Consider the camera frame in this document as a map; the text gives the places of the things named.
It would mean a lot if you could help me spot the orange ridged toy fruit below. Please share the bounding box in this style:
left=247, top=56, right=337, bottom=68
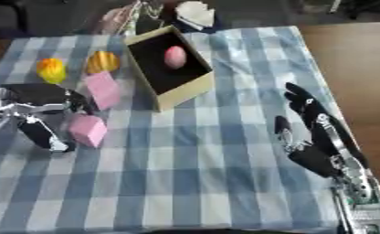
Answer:
left=84, top=50, right=121, bottom=75

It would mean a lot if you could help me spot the pink cube block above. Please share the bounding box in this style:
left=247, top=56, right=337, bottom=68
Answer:
left=65, top=113, right=109, bottom=148

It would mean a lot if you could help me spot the pink toy egg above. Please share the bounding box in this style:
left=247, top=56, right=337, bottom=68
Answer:
left=163, top=45, right=189, bottom=69

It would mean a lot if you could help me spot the pale patterned bag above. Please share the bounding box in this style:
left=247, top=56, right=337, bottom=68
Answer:
left=94, top=1, right=166, bottom=36

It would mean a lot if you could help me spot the white crumpled object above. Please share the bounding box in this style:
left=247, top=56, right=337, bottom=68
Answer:
left=174, top=0, right=217, bottom=31

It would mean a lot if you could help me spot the tan cardboard box black inside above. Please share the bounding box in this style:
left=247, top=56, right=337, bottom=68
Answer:
left=122, top=25, right=217, bottom=112

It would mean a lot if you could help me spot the yellow orange toy fruit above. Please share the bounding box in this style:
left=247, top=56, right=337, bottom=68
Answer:
left=35, top=58, right=69, bottom=85

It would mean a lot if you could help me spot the pink rectangular block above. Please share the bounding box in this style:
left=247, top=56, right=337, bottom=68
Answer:
left=82, top=70, right=123, bottom=112

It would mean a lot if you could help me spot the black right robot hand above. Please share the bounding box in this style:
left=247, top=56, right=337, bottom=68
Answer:
left=273, top=81, right=369, bottom=179

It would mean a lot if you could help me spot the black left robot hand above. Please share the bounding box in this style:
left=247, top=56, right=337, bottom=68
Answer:
left=0, top=82, right=96, bottom=153

